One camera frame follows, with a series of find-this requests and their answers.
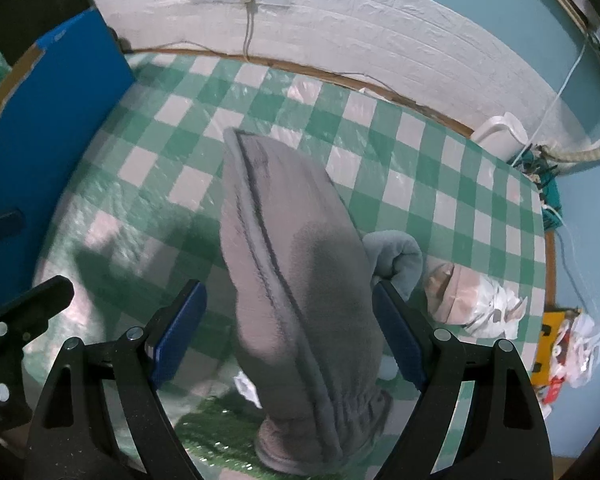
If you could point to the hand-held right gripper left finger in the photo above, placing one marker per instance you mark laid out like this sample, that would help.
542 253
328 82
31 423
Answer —
180 330

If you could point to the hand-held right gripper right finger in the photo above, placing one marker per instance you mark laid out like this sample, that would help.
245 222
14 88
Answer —
400 330

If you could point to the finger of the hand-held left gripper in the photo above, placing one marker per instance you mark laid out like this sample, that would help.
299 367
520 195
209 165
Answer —
0 226
35 305

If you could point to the pink and white cloth bundle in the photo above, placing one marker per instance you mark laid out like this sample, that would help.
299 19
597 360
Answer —
450 295

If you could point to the light blue cloth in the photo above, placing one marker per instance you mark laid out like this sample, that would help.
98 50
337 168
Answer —
397 255

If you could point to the blue cardboard box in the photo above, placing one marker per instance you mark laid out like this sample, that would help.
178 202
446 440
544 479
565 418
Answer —
55 135

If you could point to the grey fleece garment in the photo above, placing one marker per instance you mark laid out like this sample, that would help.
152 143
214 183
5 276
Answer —
290 270

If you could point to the yellow box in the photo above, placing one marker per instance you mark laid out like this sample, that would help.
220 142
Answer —
552 345

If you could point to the clear plastic bag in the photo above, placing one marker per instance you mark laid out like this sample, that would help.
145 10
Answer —
587 345

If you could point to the teal cloth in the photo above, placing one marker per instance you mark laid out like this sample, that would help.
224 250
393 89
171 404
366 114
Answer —
547 190

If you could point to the white plastic appliance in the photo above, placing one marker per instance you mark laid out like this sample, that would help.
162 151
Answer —
500 135

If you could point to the wooden frame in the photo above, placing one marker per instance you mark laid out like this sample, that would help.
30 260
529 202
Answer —
575 5

